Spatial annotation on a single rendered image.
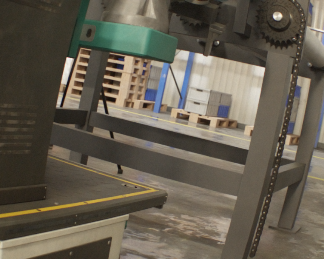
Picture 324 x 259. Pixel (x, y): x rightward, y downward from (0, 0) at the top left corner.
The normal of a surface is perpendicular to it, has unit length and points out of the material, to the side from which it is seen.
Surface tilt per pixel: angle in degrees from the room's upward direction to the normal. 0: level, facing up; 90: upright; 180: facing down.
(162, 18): 72
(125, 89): 90
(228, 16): 90
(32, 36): 90
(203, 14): 113
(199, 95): 90
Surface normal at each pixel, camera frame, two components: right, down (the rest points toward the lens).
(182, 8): -0.37, 0.39
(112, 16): -0.60, -0.07
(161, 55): 0.90, 0.22
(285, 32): -0.39, -0.02
